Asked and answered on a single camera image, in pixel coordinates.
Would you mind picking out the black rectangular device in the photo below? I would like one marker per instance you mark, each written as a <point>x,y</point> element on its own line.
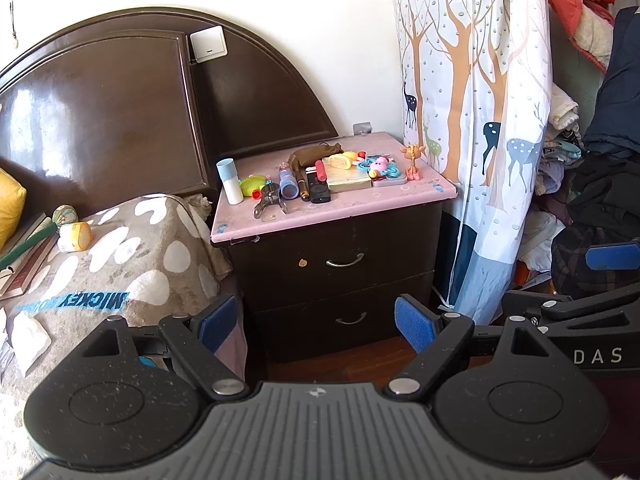
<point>319,192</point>

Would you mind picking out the white wall switch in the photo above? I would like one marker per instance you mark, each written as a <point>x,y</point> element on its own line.
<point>208,44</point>

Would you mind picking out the dark wooden nightstand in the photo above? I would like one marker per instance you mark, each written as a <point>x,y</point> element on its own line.
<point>325,280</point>

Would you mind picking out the dark navy garment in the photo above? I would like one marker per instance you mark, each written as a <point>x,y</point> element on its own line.
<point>620,90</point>

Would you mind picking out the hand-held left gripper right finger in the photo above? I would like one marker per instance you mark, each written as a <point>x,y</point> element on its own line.
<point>412,322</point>

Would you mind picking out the pink flat case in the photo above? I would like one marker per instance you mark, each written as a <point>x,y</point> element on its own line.
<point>392,182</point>

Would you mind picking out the white paper tissue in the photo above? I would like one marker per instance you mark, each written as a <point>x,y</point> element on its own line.
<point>30,340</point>

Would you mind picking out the stack of folded clothes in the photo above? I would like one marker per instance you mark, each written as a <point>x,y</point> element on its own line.
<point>560,150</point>

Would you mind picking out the green patterned ball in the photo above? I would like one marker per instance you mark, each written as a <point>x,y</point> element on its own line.
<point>63,215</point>

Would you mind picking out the stack of books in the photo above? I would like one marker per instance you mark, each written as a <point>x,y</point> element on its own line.
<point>25,260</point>

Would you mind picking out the orange giraffe figurine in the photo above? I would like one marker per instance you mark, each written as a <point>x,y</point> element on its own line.
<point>412,160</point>

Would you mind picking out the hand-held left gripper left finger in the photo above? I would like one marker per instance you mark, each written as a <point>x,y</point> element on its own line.
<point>219,322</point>

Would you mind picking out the dark plaid cloth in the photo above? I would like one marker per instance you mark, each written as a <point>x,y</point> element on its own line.
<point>570,265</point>

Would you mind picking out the clear adhesive wall hook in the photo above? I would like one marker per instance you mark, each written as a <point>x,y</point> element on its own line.
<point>362,127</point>

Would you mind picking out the white bottle with blue cap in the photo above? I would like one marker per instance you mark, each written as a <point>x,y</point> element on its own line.
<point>231,187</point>

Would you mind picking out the white yellow jar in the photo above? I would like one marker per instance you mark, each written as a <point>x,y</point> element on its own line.
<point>75,236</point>

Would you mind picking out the pink nightstand cover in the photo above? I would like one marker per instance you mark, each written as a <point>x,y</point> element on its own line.
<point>350,205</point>

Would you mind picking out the red quilt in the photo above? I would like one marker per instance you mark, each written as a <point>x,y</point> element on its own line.
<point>585,5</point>

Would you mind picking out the dark brown wooden headboard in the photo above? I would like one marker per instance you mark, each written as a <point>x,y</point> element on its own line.
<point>115,110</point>

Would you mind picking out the black garment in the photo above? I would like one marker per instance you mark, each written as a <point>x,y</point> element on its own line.
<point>605,195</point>

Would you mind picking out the yellow pillow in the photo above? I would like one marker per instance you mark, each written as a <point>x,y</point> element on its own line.
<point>10,205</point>

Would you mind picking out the metal clamp tool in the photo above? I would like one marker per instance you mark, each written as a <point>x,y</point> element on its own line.
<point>270,200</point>

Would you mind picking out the brown cloth pouch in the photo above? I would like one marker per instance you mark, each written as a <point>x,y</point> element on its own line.
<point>312,155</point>

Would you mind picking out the grey blanket with white spots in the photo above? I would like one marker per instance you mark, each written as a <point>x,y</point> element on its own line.
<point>130,255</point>

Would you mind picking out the red tube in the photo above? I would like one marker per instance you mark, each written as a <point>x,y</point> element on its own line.
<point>321,171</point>

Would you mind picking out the beige fringed cloth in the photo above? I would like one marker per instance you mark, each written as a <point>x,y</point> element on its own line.
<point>200,201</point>

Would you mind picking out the deer print wardrobe cover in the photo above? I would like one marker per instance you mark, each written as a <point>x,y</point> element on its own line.
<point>465,110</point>

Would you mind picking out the brown metal-tipped pen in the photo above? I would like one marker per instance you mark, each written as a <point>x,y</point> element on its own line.
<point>305,191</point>

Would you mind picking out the yellow oval case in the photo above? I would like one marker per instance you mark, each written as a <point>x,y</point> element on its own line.
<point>342,160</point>

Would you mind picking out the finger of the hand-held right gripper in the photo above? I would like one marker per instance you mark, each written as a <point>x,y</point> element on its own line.
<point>612,257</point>
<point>590,312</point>

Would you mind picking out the green yellow plastic toy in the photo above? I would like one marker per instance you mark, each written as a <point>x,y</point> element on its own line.
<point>251,185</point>

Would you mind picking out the pink pig blue toy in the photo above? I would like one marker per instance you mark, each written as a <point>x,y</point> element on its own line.
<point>382,166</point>

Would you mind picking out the blue pink patterned tube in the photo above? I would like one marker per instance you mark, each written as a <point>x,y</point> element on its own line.
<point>288,185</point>

